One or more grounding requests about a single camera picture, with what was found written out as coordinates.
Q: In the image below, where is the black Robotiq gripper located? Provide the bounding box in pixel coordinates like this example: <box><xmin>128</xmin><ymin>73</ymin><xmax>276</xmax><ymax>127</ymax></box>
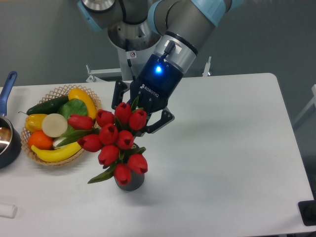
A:
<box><xmin>112</xmin><ymin>54</ymin><xmax>183</xmax><ymax>137</ymax></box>

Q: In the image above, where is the red tulip bouquet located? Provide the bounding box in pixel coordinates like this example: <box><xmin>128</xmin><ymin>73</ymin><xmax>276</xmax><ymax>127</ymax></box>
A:
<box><xmin>68</xmin><ymin>98</ymin><xmax>147</xmax><ymax>184</ymax></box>

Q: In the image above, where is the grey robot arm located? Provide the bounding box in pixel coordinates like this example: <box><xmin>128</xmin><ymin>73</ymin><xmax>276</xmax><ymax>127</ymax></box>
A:
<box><xmin>77</xmin><ymin>0</ymin><xmax>242</xmax><ymax>136</ymax></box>

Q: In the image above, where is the dark grey ribbed vase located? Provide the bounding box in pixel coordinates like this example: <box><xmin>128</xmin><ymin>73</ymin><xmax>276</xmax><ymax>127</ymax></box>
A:
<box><xmin>114</xmin><ymin>142</ymin><xmax>146</xmax><ymax>192</ymax></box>

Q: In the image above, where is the green bok choy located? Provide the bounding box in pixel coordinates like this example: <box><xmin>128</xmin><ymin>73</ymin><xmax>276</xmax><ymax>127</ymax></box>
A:
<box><xmin>53</xmin><ymin>99</ymin><xmax>87</xmax><ymax>149</ymax></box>

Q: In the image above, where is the yellow zucchini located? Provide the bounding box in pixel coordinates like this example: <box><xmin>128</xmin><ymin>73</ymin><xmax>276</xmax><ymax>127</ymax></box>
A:
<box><xmin>68</xmin><ymin>88</ymin><xmax>97</xmax><ymax>119</ymax></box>

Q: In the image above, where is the beige round disc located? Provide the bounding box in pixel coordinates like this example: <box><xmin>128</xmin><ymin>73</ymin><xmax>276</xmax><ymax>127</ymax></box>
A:
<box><xmin>42</xmin><ymin>114</ymin><xmax>68</xmax><ymax>138</ymax></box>

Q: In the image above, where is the green cucumber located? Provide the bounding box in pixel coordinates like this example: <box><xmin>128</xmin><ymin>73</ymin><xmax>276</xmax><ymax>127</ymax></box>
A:
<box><xmin>19</xmin><ymin>96</ymin><xmax>69</xmax><ymax>116</ymax></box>

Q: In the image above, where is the woven wicker basket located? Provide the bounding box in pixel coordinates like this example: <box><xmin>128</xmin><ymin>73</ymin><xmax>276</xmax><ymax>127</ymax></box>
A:
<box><xmin>21</xmin><ymin>84</ymin><xmax>102</xmax><ymax>166</ymax></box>

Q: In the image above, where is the long yellow squash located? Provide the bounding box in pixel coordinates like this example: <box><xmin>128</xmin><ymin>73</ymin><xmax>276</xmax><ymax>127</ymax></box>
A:
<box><xmin>31</xmin><ymin>142</ymin><xmax>81</xmax><ymax>162</ymax></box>

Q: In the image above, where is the orange fruit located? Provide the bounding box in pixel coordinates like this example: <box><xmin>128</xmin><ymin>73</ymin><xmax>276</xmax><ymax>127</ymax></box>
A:
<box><xmin>28</xmin><ymin>131</ymin><xmax>53</xmax><ymax>150</ymax></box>

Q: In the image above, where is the yellow bell pepper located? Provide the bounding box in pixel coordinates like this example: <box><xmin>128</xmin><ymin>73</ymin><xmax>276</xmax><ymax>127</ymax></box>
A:
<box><xmin>25</xmin><ymin>114</ymin><xmax>47</xmax><ymax>133</ymax></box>

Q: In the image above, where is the white furniture piece right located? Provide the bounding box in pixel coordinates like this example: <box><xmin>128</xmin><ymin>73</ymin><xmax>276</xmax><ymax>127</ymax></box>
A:
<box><xmin>292</xmin><ymin>84</ymin><xmax>316</xmax><ymax>131</ymax></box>

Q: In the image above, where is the white cylinder object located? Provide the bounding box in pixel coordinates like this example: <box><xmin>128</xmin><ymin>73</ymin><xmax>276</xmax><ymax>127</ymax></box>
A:
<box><xmin>0</xmin><ymin>203</ymin><xmax>18</xmax><ymax>219</ymax></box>

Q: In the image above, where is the black device at table edge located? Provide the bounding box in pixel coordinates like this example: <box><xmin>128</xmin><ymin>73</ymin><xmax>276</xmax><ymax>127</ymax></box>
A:
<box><xmin>298</xmin><ymin>200</ymin><xmax>316</xmax><ymax>226</ymax></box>

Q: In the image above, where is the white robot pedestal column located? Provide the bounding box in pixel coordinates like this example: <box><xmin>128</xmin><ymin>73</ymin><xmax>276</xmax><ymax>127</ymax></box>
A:
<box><xmin>117</xmin><ymin>46</ymin><xmax>155</xmax><ymax>80</ymax></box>

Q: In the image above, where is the black cable on pedestal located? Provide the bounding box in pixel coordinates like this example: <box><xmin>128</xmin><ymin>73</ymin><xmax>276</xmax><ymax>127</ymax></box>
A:
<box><xmin>124</xmin><ymin>39</ymin><xmax>136</xmax><ymax>81</ymax></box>

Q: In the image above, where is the white metal base frame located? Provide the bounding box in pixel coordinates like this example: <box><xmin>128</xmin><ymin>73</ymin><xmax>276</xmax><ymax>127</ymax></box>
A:
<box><xmin>86</xmin><ymin>56</ymin><xmax>212</xmax><ymax>83</ymax></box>

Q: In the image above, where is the blue handled saucepan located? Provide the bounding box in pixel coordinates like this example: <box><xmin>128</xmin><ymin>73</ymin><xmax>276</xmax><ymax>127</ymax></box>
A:
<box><xmin>0</xmin><ymin>71</ymin><xmax>21</xmax><ymax>169</ymax></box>

